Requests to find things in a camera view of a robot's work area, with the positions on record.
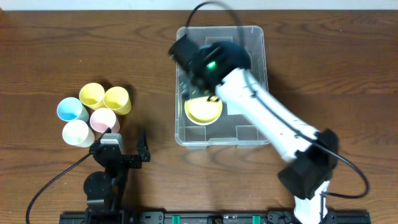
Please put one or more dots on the dark blue bowl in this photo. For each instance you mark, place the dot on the dark blue bowl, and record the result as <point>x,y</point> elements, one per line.
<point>234,56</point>

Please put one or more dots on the yellow bowl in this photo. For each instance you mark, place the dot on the yellow bowl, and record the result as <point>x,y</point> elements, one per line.
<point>198,107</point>

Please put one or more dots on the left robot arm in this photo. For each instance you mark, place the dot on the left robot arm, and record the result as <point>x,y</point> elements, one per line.
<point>104,190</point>

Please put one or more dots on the clear plastic storage bin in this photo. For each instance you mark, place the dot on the clear plastic storage bin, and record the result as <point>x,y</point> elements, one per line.
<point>228,129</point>

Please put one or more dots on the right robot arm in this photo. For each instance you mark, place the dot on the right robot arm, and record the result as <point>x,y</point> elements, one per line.
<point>221,74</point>

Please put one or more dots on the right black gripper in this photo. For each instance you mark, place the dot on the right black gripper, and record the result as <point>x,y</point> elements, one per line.
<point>193,86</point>

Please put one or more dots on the light blue cup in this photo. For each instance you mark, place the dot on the light blue cup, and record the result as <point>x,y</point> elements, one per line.
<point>71,109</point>

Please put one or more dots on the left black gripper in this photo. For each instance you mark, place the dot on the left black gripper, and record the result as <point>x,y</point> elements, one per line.
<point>125,160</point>

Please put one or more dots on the cream white cup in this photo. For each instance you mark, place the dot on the cream white cup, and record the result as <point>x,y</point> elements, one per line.
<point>77,133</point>

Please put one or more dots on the white bowl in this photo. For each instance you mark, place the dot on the white bowl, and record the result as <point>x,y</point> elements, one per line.
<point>203,121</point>

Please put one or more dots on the yellow cup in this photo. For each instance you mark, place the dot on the yellow cup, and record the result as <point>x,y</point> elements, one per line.
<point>92,95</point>
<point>117,99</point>

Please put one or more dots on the pink cup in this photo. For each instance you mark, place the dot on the pink cup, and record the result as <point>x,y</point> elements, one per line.
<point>104,118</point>

